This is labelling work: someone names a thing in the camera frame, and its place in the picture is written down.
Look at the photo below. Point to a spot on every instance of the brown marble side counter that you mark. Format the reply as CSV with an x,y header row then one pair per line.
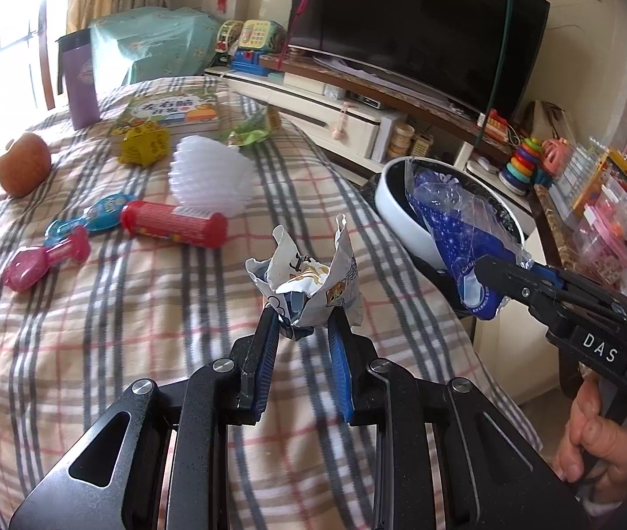
x,y
553,215

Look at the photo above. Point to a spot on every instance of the pink plastic toy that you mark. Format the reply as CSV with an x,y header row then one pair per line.
x,y
556,154

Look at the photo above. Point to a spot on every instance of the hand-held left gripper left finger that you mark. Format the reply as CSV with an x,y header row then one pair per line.
x,y
261,364

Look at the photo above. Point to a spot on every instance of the yellow printed box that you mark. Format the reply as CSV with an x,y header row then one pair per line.
x,y
622,165

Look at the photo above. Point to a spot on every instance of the small yellow keypad toy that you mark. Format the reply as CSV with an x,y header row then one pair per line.
x,y
422,146

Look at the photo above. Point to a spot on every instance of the blue plastic toy pack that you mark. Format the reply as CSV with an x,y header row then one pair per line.
x,y
98,210

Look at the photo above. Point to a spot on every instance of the white trash bin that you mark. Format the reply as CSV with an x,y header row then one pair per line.
x,y
402,226

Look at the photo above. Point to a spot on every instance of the teal covered furniture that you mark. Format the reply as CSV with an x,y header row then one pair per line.
x,y
153,44

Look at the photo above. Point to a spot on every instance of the white television cabinet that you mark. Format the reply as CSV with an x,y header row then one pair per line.
x,y
313,116

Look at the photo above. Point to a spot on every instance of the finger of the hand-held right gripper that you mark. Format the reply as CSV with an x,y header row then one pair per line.
x,y
567,286
506,281

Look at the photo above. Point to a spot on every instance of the green thin rod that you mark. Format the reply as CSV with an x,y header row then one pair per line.
x,y
506,38

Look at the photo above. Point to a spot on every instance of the person's right hand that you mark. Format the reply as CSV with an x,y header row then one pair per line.
x,y
589,441

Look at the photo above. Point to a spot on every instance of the red cylindrical tube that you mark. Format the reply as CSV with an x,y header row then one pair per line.
x,y
175,223

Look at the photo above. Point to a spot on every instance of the pink plastic toy pack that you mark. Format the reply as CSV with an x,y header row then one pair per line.
x,y
26,270

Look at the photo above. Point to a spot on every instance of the black set-top box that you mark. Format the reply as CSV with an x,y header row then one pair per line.
x,y
366,100

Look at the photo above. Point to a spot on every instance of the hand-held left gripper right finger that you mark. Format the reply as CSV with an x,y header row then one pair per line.
x,y
341,364

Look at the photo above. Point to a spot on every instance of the children's picture book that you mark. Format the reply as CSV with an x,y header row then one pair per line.
x,y
170,107

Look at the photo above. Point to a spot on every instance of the white foam fruit net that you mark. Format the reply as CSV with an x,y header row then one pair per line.
x,y
208,176

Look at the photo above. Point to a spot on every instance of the pink thin rod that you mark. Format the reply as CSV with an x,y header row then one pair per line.
x,y
305,0

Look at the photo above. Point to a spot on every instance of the green crumpled wrapper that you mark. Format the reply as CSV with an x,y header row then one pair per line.
x,y
250,130

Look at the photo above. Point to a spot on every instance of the clear storage box pink contents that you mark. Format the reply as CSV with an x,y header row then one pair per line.
x,y
606,232

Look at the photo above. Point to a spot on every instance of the purple tumbler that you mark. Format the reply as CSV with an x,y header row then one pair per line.
x,y
83,83

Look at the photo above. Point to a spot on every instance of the toy cash register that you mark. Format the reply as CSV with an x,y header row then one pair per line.
x,y
255,38

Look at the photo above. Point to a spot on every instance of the yellow crumpled wrapper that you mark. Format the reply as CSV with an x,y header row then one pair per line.
x,y
145,146

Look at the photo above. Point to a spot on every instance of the blue plastic bag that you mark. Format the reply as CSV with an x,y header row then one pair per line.
x,y
457,243

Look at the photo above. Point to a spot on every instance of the pink hanging toy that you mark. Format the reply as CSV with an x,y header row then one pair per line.
x,y
341,124

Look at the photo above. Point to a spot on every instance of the clear plastic drawer organiser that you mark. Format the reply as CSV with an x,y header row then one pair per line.
x,y
578,171

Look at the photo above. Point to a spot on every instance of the yellow green activity toy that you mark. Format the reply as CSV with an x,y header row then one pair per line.
x,y
228,36

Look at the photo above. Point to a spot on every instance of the white snack wrapper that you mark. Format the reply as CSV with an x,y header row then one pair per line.
x,y
313,281

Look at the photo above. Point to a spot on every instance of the black flat television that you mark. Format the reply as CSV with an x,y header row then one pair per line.
x,y
413,22

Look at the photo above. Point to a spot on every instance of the beige bag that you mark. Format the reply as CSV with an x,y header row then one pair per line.
x,y
545,118

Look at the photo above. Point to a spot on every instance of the red apple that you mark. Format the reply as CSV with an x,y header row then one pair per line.
x,y
24,165

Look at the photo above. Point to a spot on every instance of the cream round container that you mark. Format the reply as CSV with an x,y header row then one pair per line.
x,y
402,138

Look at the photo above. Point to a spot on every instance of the red toy telephone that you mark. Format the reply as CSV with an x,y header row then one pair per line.
x,y
498,124

